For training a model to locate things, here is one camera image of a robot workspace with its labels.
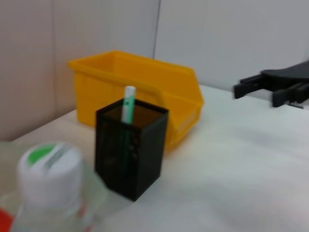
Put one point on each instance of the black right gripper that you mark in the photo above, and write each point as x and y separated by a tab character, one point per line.
289	72

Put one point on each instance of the mint green utility knife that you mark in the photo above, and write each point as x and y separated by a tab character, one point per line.
128	106

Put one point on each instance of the clear green-label water bottle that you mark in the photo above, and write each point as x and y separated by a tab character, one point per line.
50	183

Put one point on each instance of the red-orange fruit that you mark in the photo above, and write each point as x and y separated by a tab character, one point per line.
4	222

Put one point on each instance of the black mesh pen holder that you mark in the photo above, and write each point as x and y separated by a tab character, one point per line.
144	157

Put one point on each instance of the yellow plastic bin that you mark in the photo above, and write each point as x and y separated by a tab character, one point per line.
144	77

